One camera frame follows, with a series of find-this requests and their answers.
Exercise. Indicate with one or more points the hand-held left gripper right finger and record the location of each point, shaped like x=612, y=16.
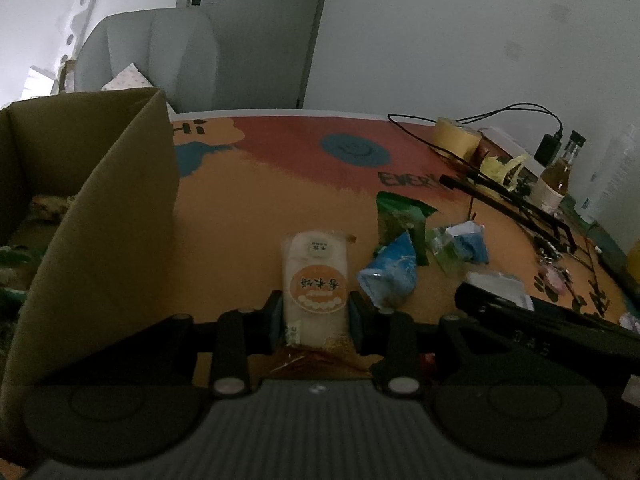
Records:
x=356, y=322

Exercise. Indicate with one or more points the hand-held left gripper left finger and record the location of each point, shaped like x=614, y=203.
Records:
x=276, y=320

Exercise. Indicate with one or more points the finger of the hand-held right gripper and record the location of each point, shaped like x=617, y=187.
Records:
x=500, y=302

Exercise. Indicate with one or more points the white snack packet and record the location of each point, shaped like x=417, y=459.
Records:
x=500, y=285

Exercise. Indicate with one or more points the white rice cracker packet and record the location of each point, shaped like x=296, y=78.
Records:
x=315, y=280

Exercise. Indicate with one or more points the clear blue snack packet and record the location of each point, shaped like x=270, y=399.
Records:
x=465, y=245

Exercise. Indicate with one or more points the green snack packet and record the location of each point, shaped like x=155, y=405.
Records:
x=400, y=220

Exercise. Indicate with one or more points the brown cardboard box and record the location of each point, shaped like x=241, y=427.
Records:
x=100, y=260

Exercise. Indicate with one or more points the key bunch with pink charm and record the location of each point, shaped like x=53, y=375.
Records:
x=555, y=272

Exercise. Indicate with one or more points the small white packet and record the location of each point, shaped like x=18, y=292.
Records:
x=630, y=321

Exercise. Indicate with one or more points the dark flat object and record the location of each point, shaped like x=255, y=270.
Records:
x=620, y=255

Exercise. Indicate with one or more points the glass bottle with amber liquid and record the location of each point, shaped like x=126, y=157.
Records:
x=552, y=185

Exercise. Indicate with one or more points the crumpled yellow wrapper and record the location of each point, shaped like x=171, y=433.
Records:
x=500, y=170

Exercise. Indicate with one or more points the printed cartoon table mat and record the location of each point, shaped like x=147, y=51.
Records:
x=300, y=185

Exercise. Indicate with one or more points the black charger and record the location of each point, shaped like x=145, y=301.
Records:
x=548, y=148

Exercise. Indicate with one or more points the white power strip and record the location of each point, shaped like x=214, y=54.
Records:
x=510, y=141

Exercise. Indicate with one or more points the beige masking tape roll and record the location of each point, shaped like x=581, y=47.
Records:
x=455, y=137

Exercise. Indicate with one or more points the clear plastic bottle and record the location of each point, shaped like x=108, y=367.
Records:
x=615, y=175

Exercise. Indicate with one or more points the dotted white pillow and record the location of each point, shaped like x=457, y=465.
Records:
x=131, y=77

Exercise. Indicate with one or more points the grey armchair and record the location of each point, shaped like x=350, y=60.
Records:
x=165, y=50

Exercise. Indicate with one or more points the grey door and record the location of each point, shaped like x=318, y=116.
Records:
x=260, y=20

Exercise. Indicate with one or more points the white cardboard sheet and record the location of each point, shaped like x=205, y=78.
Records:
x=40, y=82

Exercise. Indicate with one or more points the white foam board with holes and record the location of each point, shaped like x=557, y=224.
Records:
x=82, y=5

